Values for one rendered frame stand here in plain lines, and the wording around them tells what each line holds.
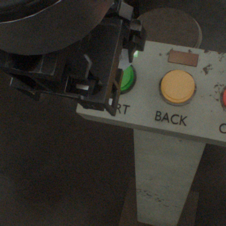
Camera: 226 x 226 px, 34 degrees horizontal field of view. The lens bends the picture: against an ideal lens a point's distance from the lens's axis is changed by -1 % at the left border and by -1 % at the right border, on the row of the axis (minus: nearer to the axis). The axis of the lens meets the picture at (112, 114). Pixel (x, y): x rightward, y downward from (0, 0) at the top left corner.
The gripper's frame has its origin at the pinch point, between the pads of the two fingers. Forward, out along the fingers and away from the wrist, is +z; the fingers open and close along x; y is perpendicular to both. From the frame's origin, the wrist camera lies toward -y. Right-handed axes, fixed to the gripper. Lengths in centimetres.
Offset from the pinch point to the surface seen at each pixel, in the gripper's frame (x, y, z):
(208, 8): 11, -52, 89
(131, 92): 2.1, 1.7, 6.8
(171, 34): 4.4, -11.8, 19.6
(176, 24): 4.9, -13.8, 20.3
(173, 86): 7.1, 0.2, 5.7
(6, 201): -34, 27, 61
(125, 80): 1.1, 0.6, 5.6
